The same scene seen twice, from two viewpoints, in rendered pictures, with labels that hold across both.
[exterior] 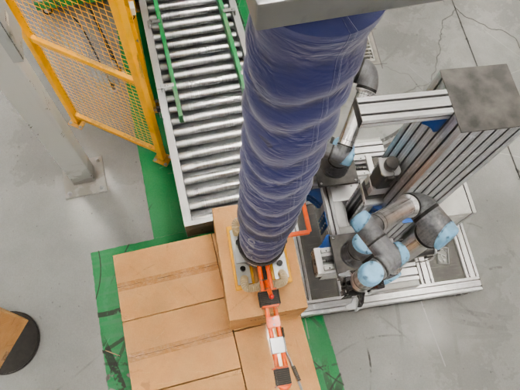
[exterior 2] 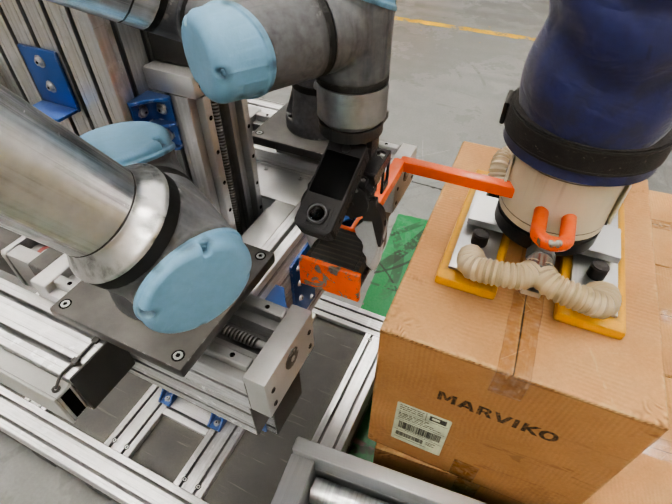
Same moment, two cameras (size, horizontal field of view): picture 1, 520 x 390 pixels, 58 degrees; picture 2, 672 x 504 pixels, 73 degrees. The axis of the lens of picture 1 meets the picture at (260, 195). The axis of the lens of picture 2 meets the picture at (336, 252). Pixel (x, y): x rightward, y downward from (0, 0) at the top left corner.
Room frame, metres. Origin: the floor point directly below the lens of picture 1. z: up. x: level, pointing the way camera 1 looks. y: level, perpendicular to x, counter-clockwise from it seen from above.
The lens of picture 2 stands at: (1.33, 0.10, 1.53)
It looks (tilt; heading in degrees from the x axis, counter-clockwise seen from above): 45 degrees down; 222
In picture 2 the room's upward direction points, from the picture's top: straight up
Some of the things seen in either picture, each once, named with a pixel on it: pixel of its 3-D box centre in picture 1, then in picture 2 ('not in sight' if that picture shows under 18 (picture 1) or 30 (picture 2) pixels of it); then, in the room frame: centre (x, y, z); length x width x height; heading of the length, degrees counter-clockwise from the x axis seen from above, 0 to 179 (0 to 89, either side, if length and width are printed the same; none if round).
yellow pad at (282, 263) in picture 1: (276, 250); (486, 219); (0.67, -0.13, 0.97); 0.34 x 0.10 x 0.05; 18
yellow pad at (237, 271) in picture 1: (240, 256); (596, 248); (0.61, 0.05, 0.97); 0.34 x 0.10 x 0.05; 18
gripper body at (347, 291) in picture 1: (354, 285); not in sight; (0.39, -0.39, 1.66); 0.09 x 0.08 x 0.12; 107
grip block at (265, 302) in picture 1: (268, 298); not in sight; (0.40, -0.12, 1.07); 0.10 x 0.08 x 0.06; 108
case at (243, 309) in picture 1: (256, 265); (507, 309); (0.63, -0.04, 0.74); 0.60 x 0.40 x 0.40; 19
